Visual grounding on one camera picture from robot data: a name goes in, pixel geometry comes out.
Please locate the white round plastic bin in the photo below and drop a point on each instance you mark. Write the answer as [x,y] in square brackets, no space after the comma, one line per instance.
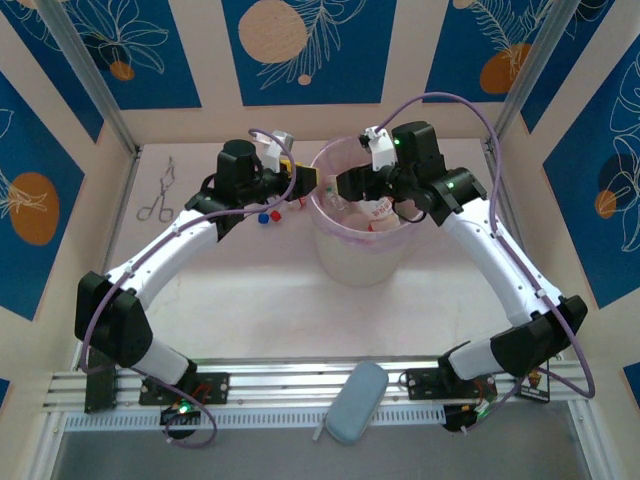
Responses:
[355,265]

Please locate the black printed card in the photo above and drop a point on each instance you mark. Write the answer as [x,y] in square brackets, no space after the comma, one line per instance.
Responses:
[535,392]

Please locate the aluminium frame post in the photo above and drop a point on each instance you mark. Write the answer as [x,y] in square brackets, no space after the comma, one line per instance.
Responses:
[530,75]
[95,75]

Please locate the right controller board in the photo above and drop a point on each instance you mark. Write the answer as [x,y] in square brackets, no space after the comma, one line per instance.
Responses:
[457,417]

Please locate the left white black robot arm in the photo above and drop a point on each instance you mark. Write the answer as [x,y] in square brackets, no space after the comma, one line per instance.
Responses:
[165,250]

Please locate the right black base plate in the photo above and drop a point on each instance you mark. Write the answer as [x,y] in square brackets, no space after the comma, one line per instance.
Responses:
[420,382]

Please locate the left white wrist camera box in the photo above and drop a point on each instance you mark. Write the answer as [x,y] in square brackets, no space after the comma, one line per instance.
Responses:
[272,152]

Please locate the pink plastic bin liner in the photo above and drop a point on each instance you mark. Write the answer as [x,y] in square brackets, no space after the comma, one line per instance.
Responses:
[350,239]

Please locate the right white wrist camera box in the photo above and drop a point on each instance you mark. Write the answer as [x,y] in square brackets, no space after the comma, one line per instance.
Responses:
[382,152]

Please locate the small bottle green cap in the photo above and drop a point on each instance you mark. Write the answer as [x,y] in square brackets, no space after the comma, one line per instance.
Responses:
[331,192]

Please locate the aluminium mounting rail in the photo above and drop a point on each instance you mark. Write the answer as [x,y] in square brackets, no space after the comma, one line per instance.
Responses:
[300,380]

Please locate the left controller board green light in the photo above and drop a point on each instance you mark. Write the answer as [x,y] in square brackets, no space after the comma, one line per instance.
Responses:
[180,412]

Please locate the metal tongs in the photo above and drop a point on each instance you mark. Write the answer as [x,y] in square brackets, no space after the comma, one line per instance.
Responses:
[164,186]

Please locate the light blue zip case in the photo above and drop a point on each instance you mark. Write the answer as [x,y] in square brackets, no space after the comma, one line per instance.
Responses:
[357,400]

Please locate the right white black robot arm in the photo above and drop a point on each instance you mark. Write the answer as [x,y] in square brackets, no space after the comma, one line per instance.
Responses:
[500,270]

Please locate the clear cola bottle red cap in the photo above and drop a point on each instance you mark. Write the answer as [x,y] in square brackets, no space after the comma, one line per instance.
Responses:
[275,216]

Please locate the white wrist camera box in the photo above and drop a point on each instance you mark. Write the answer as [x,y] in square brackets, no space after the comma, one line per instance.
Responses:
[272,152]
[382,152]

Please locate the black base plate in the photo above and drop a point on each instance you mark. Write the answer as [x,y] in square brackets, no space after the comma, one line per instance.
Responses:
[420,382]
[215,387]

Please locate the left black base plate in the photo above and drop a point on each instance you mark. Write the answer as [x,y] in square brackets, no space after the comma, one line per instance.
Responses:
[215,387]

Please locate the clear bottle blue cap red label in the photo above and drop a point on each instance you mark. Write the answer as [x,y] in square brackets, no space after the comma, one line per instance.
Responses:
[261,218]

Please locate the black upright bracket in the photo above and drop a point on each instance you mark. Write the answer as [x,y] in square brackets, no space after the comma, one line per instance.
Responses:
[100,395]

